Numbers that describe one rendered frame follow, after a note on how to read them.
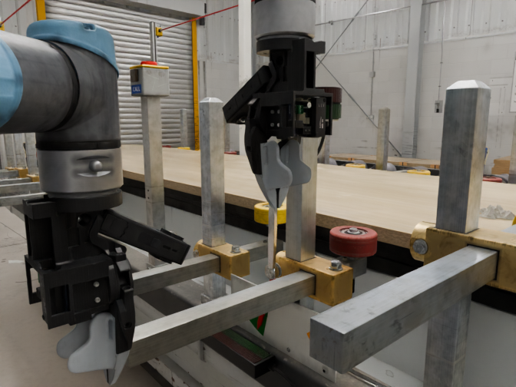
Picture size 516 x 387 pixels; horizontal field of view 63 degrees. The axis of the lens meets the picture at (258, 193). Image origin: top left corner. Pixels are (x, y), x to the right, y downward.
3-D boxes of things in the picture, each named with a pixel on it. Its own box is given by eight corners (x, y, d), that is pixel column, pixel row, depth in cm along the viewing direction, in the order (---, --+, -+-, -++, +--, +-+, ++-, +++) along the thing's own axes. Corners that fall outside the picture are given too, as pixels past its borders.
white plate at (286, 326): (333, 384, 64) (335, 322, 62) (229, 322, 83) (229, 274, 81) (336, 382, 64) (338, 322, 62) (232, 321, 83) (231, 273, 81)
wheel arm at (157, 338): (129, 377, 45) (127, 341, 44) (116, 363, 48) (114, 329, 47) (365, 278, 73) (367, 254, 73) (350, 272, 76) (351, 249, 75)
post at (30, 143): (32, 204, 201) (23, 102, 192) (31, 203, 203) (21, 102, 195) (41, 203, 203) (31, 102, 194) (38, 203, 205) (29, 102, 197)
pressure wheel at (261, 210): (290, 259, 91) (291, 206, 89) (253, 258, 91) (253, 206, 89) (288, 247, 99) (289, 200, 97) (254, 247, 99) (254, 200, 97)
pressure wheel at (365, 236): (355, 305, 68) (358, 237, 66) (318, 290, 74) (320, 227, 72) (383, 292, 73) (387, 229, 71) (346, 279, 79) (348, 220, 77)
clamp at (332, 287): (332, 307, 62) (332, 275, 61) (270, 281, 72) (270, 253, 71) (355, 297, 66) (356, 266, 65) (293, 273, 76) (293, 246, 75)
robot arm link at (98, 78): (-6, 18, 35) (63, 37, 43) (8, 150, 37) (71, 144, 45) (76, 12, 33) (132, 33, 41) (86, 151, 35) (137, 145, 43)
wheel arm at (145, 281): (89, 314, 67) (87, 289, 66) (82, 307, 70) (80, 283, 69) (283, 256, 95) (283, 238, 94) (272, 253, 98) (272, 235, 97)
